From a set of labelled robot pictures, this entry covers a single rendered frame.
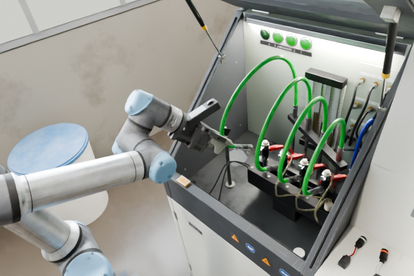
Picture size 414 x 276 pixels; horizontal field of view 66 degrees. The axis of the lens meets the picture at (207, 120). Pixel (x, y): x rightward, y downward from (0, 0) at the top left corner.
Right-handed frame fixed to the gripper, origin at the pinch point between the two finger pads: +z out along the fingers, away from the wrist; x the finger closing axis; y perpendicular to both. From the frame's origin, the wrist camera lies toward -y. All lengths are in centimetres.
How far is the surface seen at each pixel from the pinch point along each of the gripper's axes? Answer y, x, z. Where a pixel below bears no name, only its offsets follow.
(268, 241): 21.3, 17.2, 21.4
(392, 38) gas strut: -40, 37, -4
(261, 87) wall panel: -23.7, -33.3, 24.6
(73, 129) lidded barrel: 60, -140, -18
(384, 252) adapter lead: 4, 39, 38
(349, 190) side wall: -6.5, 29.2, 24.2
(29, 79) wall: 44, -157, -55
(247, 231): 23.2, 10.9, 17.6
